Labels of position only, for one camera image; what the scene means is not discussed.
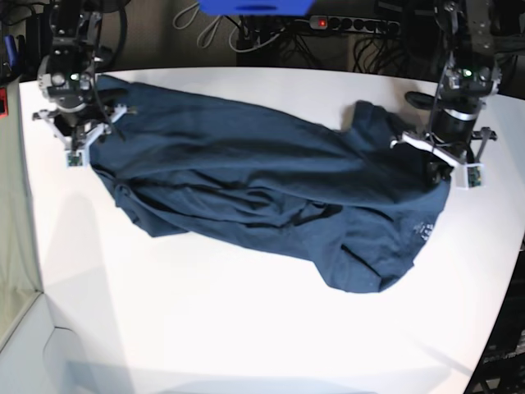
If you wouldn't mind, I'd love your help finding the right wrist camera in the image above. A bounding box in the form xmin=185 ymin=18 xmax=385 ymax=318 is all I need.
xmin=66 ymin=149 xmax=89 ymax=167

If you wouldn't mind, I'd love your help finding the black power strip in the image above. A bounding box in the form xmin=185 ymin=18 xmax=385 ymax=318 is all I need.
xmin=308 ymin=16 xmax=401 ymax=36

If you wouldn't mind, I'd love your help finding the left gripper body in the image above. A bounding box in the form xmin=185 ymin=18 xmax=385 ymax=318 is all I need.
xmin=390 ymin=109 xmax=497 ymax=168

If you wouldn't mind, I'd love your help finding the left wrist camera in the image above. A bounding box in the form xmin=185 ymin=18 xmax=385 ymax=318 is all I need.
xmin=454 ymin=163 xmax=485 ymax=190

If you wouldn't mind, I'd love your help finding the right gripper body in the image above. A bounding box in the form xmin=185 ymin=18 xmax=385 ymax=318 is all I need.
xmin=32 ymin=101 xmax=137 ymax=152

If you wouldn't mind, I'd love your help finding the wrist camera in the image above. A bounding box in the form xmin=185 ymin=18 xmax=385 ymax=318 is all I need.
xmin=66 ymin=149 xmax=89 ymax=167
xmin=454 ymin=163 xmax=485 ymax=190

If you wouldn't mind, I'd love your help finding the blue plastic bin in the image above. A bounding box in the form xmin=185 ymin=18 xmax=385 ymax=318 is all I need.
xmin=198 ymin=0 xmax=314 ymax=16

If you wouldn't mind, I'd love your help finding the white looped cable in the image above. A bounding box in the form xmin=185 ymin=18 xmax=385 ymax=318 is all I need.
xmin=171 ymin=7 xmax=225 ymax=48

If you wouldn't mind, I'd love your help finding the dark blue t-shirt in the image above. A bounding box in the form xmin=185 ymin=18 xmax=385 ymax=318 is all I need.
xmin=90 ymin=76 xmax=451 ymax=294

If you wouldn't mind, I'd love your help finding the red box at table edge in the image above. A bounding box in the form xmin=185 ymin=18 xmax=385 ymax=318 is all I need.
xmin=0 ymin=87 xmax=8 ymax=118

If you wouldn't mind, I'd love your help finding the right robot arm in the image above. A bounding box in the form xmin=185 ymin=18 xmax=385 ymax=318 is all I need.
xmin=32 ymin=1 xmax=132 ymax=167

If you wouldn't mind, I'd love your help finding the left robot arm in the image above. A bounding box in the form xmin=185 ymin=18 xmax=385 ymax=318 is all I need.
xmin=390 ymin=1 xmax=524 ymax=190

